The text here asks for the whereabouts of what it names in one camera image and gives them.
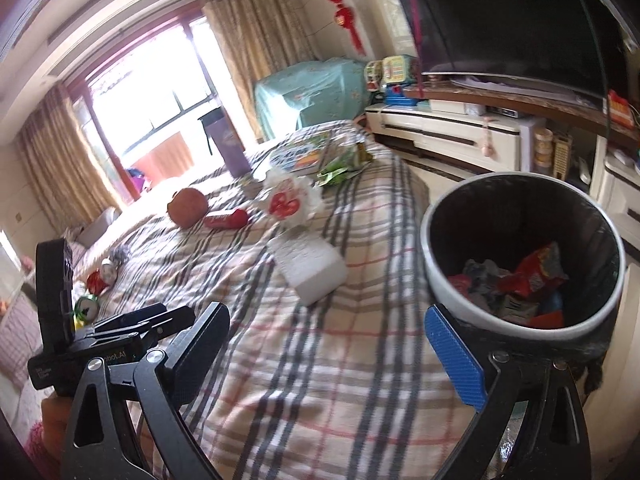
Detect red apple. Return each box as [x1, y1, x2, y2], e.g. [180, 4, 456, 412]
[167, 188, 208, 229]

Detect left beige curtain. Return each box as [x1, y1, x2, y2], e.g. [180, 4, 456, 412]
[15, 84, 124, 233]

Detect black flat screen television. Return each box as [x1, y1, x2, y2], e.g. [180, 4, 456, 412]
[399, 0, 629, 99]

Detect children picture book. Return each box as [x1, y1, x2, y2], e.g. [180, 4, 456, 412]
[270, 130, 331, 176]

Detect white red plastic bag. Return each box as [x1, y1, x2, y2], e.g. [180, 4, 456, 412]
[253, 168, 323, 228]

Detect black round trash bin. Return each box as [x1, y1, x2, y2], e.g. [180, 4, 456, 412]
[421, 172, 626, 391]

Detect white tv cabinet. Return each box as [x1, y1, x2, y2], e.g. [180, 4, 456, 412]
[364, 101, 639, 255]

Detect toy phone cash register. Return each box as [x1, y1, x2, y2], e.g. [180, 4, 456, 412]
[363, 54, 419, 106]

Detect red cylindrical snack pack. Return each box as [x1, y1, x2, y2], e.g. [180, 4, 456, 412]
[203, 208, 250, 230]

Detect right beige curtain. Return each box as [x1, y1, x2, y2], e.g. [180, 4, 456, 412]
[198, 0, 317, 142]

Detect green crushed can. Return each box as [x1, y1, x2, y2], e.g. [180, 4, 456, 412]
[74, 295, 100, 324]

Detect person left hand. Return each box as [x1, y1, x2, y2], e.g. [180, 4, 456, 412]
[41, 393, 73, 462]

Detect green snack bag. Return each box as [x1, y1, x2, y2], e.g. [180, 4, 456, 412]
[316, 142, 374, 186]

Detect beige curtain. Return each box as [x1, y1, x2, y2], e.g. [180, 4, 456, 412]
[198, 0, 317, 142]
[15, 84, 124, 233]

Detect plaid blanket cover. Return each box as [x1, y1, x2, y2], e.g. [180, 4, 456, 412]
[99, 141, 473, 479]

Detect red snack wrapper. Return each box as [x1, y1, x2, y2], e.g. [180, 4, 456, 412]
[497, 242, 568, 301]

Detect teal covered furniture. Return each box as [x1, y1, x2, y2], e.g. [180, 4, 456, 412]
[254, 58, 369, 140]

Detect red crushed can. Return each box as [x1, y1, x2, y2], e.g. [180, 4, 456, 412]
[86, 259, 118, 296]

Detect purple gift bag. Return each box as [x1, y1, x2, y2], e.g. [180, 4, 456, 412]
[198, 105, 252, 179]

